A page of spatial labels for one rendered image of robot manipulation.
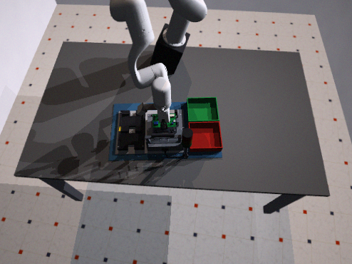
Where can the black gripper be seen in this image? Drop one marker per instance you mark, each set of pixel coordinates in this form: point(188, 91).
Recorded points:
point(163, 117)

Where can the green circuit board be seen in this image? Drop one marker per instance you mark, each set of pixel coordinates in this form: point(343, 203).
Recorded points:
point(156, 123)

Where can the red open-top bin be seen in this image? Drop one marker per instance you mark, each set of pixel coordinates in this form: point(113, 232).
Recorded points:
point(206, 136)

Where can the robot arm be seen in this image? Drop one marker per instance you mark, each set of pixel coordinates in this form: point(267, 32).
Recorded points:
point(134, 13)

